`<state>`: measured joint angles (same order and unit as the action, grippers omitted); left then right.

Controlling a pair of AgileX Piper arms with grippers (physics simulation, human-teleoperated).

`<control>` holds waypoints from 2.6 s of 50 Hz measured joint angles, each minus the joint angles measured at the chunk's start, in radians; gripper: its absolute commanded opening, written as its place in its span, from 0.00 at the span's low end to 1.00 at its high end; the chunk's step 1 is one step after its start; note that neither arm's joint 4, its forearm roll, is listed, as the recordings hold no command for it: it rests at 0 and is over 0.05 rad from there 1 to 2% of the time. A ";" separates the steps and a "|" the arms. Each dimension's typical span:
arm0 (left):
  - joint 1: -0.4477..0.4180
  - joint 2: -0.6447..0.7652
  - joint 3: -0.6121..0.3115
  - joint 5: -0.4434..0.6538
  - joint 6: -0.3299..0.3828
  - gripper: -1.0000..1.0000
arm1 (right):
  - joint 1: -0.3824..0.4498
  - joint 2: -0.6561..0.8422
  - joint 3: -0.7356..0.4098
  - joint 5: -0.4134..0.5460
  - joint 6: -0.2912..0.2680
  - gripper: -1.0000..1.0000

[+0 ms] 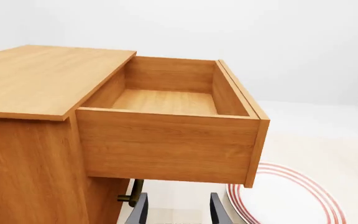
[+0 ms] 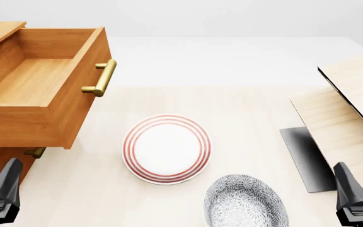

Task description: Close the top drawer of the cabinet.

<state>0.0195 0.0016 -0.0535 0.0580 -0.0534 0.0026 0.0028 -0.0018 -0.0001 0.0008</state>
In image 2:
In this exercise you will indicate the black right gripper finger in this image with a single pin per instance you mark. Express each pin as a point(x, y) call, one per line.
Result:
point(348, 191)

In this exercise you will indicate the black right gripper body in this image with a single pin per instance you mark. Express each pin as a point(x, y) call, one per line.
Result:
point(358, 218)

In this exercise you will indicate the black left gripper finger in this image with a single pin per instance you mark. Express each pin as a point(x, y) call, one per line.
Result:
point(6, 186)

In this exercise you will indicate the open wooden drawer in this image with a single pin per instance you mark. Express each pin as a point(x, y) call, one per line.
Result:
point(27, 78)

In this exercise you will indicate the pale wooden box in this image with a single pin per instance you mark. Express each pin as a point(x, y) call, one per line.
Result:
point(342, 118)

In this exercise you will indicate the grey patterned bowl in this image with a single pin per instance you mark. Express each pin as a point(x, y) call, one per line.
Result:
point(244, 203)

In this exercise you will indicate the white plate with red rings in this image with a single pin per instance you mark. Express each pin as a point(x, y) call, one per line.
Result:
point(167, 149)

